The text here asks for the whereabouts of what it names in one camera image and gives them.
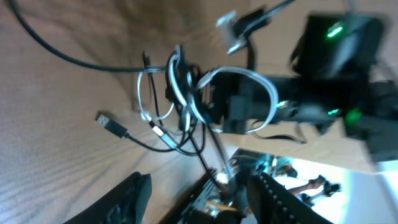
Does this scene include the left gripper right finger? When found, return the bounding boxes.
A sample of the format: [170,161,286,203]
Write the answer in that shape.
[247,174,331,224]

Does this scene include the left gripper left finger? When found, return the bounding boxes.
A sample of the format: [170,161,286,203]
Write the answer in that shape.
[65,172,152,224]

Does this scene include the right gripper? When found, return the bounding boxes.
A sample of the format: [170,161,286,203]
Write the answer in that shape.
[201,72,345,134]

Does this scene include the white usb cable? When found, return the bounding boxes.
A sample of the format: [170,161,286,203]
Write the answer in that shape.
[136,45,279,150]

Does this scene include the black usb cable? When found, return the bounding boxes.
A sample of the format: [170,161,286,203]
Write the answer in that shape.
[95,51,231,190]

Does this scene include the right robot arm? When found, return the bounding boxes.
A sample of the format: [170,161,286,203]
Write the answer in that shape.
[270,12,397,162]

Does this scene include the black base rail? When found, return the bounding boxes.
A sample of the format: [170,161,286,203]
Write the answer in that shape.
[159,174,246,224]

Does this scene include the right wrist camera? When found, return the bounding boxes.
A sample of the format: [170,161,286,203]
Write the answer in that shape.
[215,8,271,55]

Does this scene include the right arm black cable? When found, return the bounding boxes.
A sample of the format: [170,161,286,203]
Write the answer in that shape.
[7,0,170,74]

